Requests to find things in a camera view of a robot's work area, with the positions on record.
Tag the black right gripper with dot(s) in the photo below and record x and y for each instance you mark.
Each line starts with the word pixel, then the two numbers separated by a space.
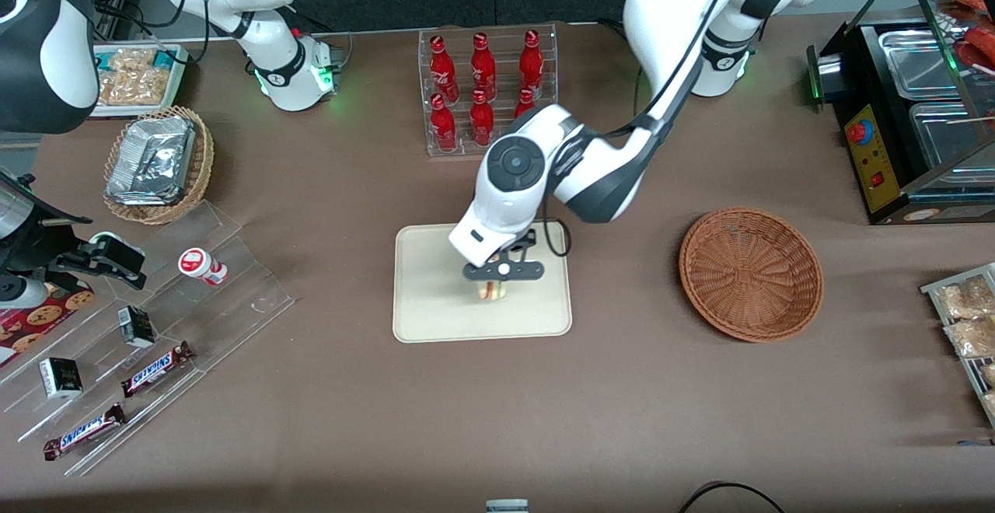
pixel 48 248

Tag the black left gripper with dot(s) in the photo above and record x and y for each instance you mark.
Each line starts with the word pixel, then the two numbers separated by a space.
pixel 524 242

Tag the triangular sandwich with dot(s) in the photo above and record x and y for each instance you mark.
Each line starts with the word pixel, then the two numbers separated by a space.
pixel 493 291

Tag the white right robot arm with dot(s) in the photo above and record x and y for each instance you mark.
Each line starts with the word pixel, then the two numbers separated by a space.
pixel 43 39

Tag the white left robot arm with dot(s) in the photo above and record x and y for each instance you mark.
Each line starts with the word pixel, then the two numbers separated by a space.
pixel 591 163

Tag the cream plastic tray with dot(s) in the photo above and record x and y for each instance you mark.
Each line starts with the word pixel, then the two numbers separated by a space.
pixel 435 303

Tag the tan wicker basket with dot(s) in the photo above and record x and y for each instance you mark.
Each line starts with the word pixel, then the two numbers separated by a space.
pixel 204 163

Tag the white tray of snack packs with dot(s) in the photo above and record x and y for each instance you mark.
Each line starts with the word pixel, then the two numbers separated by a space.
pixel 132 82

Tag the round brown wicker basket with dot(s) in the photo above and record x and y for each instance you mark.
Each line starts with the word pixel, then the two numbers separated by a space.
pixel 750 276

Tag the tray of snack bags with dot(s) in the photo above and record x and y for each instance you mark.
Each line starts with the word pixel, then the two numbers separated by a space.
pixel 933 289

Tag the small black carton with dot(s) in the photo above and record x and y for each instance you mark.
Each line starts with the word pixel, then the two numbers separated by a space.
pixel 137 327
pixel 61 378

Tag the small red white yogurt bottle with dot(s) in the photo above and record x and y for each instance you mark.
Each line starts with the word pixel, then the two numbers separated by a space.
pixel 200 266

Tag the red cookie box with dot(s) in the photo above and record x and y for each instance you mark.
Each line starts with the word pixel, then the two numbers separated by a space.
pixel 35 322

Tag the silver foil container stack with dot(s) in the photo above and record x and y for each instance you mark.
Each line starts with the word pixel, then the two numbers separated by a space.
pixel 151 159

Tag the snickers chocolate bar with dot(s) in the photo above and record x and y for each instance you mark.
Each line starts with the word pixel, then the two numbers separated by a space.
pixel 155 369
pixel 84 432

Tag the clear acrylic bottle rack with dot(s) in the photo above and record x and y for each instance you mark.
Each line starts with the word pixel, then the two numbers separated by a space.
pixel 459 151

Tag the clear acrylic stepped display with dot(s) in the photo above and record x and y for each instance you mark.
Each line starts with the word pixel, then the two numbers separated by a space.
pixel 249 303

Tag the red cola bottle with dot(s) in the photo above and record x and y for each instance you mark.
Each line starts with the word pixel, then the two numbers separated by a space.
pixel 443 126
pixel 525 103
pixel 443 70
pixel 480 118
pixel 483 68
pixel 532 64

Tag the small grey white object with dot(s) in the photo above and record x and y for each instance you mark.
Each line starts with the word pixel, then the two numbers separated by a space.
pixel 507 506

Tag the black food warmer cabinet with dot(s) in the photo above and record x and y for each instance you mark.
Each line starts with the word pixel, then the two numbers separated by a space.
pixel 878 186

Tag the clear bag of snacks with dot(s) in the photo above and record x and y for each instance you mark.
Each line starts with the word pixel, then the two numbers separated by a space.
pixel 972 338
pixel 990 404
pixel 964 299
pixel 989 375

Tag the thin blue object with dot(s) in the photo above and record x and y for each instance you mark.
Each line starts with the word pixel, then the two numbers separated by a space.
pixel 975 442

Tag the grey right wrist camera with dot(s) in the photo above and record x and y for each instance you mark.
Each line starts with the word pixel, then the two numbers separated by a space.
pixel 22 292

